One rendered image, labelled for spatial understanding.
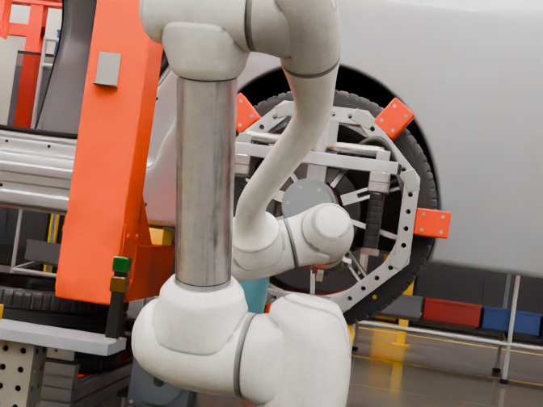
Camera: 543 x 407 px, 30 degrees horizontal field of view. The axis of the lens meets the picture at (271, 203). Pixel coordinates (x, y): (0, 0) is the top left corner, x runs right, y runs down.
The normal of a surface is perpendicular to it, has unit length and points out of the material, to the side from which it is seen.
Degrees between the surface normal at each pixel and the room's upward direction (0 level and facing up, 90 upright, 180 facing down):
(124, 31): 90
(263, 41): 145
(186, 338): 108
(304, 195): 90
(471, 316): 83
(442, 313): 83
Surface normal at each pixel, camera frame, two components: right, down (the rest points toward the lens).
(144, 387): -0.12, -0.04
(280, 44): -0.11, 0.79
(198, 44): -0.25, 0.40
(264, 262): 0.23, 0.62
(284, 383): -0.42, -0.04
